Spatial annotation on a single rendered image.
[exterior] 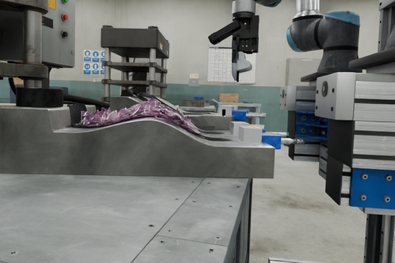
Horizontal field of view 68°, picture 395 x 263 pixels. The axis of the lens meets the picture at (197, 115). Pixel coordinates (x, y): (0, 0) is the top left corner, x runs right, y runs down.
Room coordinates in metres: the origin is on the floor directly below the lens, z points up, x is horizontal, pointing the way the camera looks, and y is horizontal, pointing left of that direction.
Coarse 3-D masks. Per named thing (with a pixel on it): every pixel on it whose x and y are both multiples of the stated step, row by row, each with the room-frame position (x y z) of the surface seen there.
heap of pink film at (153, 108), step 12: (108, 108) 0.59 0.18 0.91; (132, 108) 0.67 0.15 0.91; (144, 108) 0.55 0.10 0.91; (156, 108) 0.55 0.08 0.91; (168, 108) 0.67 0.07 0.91; (84, 120) 0.57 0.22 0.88; (96, 120) 0.56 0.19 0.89; (108, 120) 0.54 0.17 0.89; (120, 120) 0.54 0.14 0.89; (168, 120) 0.54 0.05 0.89; (180, 120) 0.55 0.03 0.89; (192, 132) 0.56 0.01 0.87
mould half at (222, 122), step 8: (120, 96) 0.88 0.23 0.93; (128, 96) 0.90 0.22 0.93; (112, 104) 0.89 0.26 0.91; (120, 104) 0.88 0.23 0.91; (128, 104) 0.87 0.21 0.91; (168, 104) 1.07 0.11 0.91; (184, 112) 1.05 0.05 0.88; (208, 112) 1.07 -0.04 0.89; (192, 120) 0.82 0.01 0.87; (200, 120) 0.82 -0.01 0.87; (208, 120) 0.81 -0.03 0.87; (216, 120) 0.81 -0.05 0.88; (224, 120) 0.80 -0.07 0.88; (232, 120) 0.80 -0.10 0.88; (240, 120) 1.02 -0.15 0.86; (200, 128) 0.82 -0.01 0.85; (216, 128) 0.81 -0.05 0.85; (224, 128) 0.80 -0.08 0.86
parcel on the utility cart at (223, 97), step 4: (220, 96) 6.67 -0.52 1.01; (224, 96) 6.63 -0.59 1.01; (228, 96) 6.63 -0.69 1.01; (232, 96) 6.64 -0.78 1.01; (236, 96) 6.65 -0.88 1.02; (220, 100) 6.65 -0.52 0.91; (224, 100) 6.63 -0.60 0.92; (228, 100) 6.63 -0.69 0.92; (232, 100) 6.64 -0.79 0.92; (236, 100) 6.65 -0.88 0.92
